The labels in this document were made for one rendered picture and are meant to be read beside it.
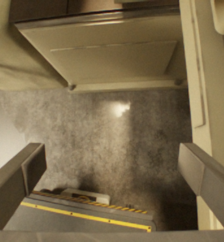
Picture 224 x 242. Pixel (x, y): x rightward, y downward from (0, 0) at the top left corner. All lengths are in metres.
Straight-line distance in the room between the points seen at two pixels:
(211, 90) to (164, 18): 0.32
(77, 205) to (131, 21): 0.72
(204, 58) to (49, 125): 0.98
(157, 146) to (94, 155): 0.38
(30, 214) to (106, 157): 0.48
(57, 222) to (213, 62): 0.79
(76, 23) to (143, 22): 0.22
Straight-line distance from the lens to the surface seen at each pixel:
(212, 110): 0.41
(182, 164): 0.17
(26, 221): 0.93
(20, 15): 0.72
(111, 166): 1.08
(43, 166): 0.17
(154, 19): 0.65
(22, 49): 0.84
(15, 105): 1.36
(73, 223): 0.85
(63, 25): 0.68
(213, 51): 0.46
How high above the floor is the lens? 1.07
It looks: 79 degrees down
